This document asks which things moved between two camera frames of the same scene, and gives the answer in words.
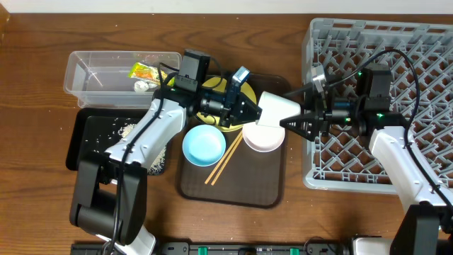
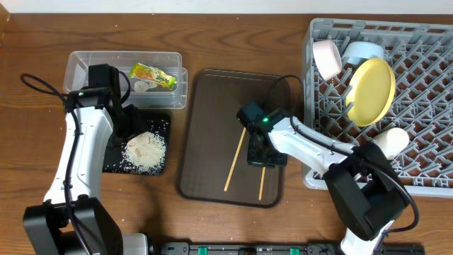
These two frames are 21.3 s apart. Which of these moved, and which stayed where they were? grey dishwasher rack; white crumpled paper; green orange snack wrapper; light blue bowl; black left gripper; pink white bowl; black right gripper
Moved: pink white bowl; black left gripper; black right gripper; light blue bowl
Stayed: white crumpled paper; green orange snack wrapper; grey dishwasher rack
